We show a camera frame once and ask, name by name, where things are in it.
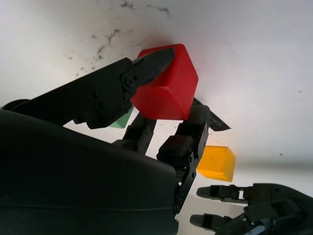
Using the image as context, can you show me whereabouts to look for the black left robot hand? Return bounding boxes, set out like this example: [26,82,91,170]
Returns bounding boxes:
[189,183,313,235]

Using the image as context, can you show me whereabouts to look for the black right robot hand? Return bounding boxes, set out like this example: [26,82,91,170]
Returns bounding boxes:
[0,47,211,235]

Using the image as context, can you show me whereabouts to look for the yellow cube block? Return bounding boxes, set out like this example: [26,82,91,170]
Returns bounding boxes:
[197,145,236,183]

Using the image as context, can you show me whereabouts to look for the red cube block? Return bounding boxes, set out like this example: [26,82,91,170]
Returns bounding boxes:
[130,44,199,121]

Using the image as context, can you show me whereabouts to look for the green cube block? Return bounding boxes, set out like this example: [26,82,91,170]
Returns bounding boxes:
[107,106,134,129]

